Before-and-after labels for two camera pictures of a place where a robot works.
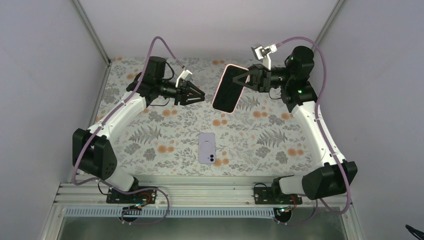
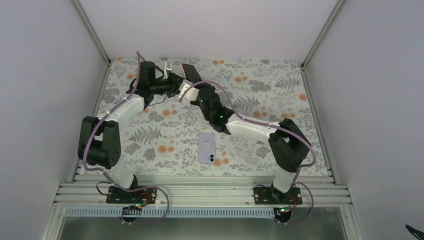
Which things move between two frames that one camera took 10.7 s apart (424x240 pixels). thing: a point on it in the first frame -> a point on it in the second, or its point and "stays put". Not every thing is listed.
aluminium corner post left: [90, 31] stays put
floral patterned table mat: [257, 137] stays put
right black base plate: [266, 195] stays put
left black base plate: [146, 196] stays put
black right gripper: [260, 78] -> [204, 84]
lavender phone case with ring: [207, 148] stays put
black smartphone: [229, 91] -> [191, 73]
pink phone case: [229, 91] -> [183, 69]
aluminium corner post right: [337, 5] stays put
